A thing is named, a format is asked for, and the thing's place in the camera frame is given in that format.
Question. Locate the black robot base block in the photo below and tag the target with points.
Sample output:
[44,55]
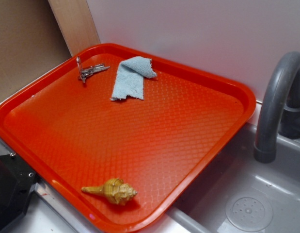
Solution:
[17,182]

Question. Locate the light blue cloth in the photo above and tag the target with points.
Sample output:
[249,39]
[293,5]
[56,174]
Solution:
[130,76]

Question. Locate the tan spiral seashell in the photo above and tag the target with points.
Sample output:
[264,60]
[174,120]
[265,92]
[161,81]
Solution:
[115,191]

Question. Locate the orange plastic tray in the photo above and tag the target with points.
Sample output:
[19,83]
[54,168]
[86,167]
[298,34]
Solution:
[73,135]

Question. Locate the grey plastic sink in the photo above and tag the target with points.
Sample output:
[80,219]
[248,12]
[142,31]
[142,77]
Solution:
[236,194]

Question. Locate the light wooden board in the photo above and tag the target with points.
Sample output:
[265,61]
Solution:
[76,24]

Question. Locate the grey curved faucet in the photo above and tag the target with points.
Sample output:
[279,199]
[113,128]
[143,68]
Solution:
[280,111]

